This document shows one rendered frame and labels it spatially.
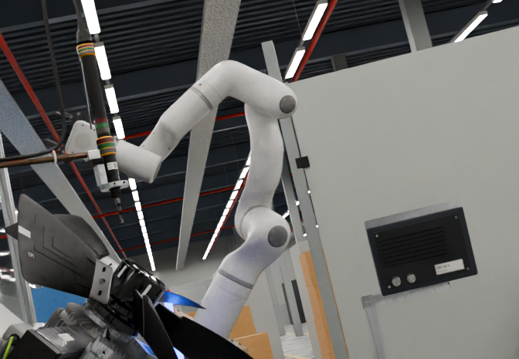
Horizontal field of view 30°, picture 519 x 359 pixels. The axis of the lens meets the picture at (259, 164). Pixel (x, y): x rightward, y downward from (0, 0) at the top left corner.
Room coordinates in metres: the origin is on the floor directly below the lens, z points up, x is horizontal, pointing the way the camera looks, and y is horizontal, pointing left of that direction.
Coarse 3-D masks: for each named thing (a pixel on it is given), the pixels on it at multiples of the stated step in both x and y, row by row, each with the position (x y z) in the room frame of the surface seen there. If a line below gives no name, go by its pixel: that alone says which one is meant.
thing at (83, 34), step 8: (80, 24) 2.31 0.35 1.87; (80, 32) 2.30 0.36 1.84; (88, 32) 2.31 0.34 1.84; (80, 40) 2.30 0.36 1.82; (88, 40) 2.34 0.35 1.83; (104, 160) 2.30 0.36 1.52; (112, 160) 2.31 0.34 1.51; (112, 168) 2.30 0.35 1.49; (112, 176) 2.30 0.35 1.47; (112, 192) 2.31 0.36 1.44; (120, 192) 2.32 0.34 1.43
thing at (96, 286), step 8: (96, 264) 2.14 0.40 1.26; (104, 264) 2.16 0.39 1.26; (96, 272) 2.14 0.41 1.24; (104, 272) 2.16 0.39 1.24; (112, 272) 2.18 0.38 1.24; (96, 280) 2.14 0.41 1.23; (96, 288) 2.13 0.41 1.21; (104, 288) 2.16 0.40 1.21; (96, 296) 2.13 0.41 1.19; (104, 296) 2.15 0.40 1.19
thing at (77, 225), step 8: (56, 216) 2.40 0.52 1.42; (64, 216) 2.41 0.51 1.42; (72, 216) 2.42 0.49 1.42; (16, 224) 2.31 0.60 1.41; (64, 224) 2.37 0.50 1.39; (72, 224) 2.38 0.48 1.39; (80, 224) 2.39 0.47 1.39; (88, 224) 2.41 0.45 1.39; (8, 232) 2.28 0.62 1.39; (16, 232) 2.29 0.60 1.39; (80, 232) 2.35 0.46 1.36; (88, 232) 2.36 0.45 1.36; (88, 240) 2.32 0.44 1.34; (96, 240) 2.33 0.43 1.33; (96, 248) 2.30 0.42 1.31; (104, 248) 2.31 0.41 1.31; (104, 256) 2.29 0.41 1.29
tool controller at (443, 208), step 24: (408, 216) 2.58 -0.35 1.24; (432, 216) 2.55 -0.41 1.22; (456, 216) 2.55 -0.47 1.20; (384, 240) 2.56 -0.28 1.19; (408, 240) 2.57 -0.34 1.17; (432, 240) 2.57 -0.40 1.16; (456, 240) 2.56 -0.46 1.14; (384, 264) 2.59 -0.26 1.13; (408, 264) 2.58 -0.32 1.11; (432, 264) 2.58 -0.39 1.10; (456, 264) 2.58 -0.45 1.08; (384, 288) 2.61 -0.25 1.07; (408, 288) 2.60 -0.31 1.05
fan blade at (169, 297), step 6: (162, 294) 2.39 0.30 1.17; (168, 294) 2.40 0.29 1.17; (174, 294) 2.40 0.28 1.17; (162, 300) 2.51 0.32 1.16; (168, 300) 2.50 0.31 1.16; (174, 300) 2.49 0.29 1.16; (180, 300) 2.48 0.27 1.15; (186, 300) 2.47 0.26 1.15; (192, 306) 2.54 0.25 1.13; (198, 306) 2.52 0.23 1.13
